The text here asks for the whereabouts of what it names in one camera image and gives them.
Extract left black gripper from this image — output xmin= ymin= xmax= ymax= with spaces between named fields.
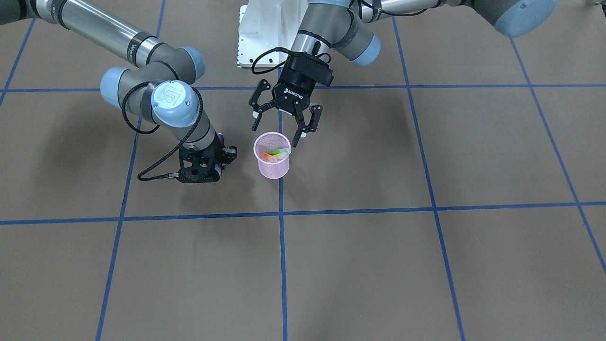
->
xmin=249 ymin=53 xmax=334 ymax=148

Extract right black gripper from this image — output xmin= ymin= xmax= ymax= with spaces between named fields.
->
xmin=187 ymin=133 xmax=237 ymax=168

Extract green highlighter pen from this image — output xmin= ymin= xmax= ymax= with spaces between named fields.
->
xmin=267 ymin=148 xmax=291 ymax=160

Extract orange highlighter pen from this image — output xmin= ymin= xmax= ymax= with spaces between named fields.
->
xmin=261 ymin=153 xmax=279 ymax=163

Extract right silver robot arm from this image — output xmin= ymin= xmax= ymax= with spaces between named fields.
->
xmin=1 ymin=0 xmax=237 ymax=169

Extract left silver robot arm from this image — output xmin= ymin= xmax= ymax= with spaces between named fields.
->
xmin=249 ymin=0 xmax=558 ymax=147

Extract pink mesh pen holder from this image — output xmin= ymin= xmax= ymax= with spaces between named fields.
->
xmin=253 ymin=132 xmax=292 ymax=179

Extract brown paper table cover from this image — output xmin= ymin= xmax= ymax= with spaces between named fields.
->
xmin=0 ymin=0 xmax=606 ymax=341

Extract blue tape grid lines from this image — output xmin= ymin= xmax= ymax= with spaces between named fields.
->
xmin=0 ymin=0 xmax=606 ymax=341

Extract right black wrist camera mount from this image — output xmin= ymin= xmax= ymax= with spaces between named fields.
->
xmin=177 ymin=146 xmax=222 ymax=183

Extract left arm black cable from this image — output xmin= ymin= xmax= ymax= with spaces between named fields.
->
xmin=251 ymin=46 xmax=292 ymax=75

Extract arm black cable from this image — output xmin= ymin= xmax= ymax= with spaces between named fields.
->
xmin=121 ymin=81 xmax=204 ymax=181
xmin=251 ymin=46 xmax=292 ymax=75

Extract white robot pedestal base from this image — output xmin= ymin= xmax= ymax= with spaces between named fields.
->
xmin=237 ymin=0 xmax=309 ymax=68

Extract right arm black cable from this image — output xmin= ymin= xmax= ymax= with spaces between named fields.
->
xmin=121 ymin=81 xmax=204 ymax=181

